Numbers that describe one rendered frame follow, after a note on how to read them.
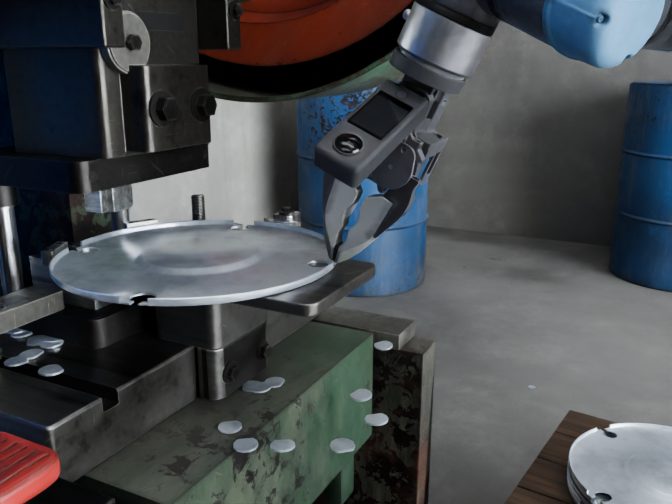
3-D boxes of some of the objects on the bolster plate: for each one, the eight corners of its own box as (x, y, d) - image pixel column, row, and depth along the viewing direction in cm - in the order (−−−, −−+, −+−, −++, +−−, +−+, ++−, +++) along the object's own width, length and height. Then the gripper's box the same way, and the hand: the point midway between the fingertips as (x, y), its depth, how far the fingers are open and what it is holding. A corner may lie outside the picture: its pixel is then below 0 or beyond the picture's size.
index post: (303, 278, 89) (302, 206, 86) (291, 284, 86) (290, 210, 83) (285, 275, 90) (283, 204, 87) (272, 281, 87) (271, 208, 85)
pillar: (30, 293, 74) (13, 165, 70) (12, 299, 72) (-6, 168, 68) (16, 290, 75) (-2, 163, 71) (-2, 296, 73) (-21, 166, 69)
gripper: (487, 85, 65) (393, 266, 73) (406, 43, 67) (325, 224, 76) (464, 88, 57) (362, 290, 66) (374, 41, 59) (288, 242, 68)
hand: (336, 252), depth 68 cm, fingers closed
